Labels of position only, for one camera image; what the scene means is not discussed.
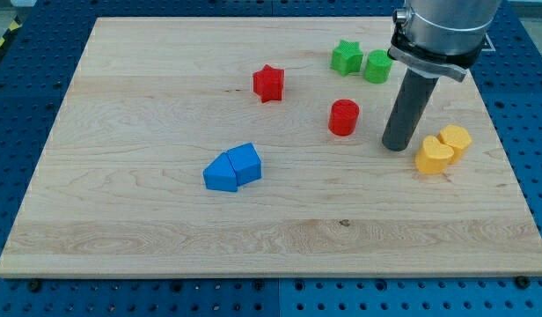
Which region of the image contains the wooden board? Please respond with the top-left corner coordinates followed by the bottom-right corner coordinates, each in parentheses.
top-left (0, 18), bottom-right (542, 279)

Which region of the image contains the green star block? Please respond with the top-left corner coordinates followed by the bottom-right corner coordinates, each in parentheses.
top-left (330, 40), bottom-right (363, 77)

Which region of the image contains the blue triangle block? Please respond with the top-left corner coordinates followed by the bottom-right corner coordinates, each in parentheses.
top-left (202, 152), bottom-right (238, 192)

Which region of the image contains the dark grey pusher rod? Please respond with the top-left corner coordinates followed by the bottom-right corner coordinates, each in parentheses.
top-left (382, 69), bottom-right (438, 151)

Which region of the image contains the yellow heart block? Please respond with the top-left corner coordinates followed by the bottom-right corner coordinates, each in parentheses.
top-left (414, 136), bottom-right (454, 174)

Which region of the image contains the green cylinder block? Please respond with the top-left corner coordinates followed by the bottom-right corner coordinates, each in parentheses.
top-left (363, 49), bottom-right (392, 84)

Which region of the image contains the blue pentagon block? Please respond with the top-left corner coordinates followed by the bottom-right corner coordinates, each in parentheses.
top-left (226, 143), bottom-right (262, 186)

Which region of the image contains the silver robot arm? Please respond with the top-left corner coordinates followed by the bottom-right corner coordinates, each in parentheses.
top-left (388, 0), bottom-right (501, 82)

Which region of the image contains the yellow hexagon block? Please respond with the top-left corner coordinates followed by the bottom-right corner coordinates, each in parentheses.
top-left (437, 125), bottom-right (472, 164)

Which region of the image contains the red star block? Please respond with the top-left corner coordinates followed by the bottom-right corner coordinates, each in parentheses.
top-left (253, 64), bottom-right (284, 103)

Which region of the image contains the red cylinder block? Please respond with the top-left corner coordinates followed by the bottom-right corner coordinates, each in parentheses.
top-left (328, 100), bottom-right (360, 136)

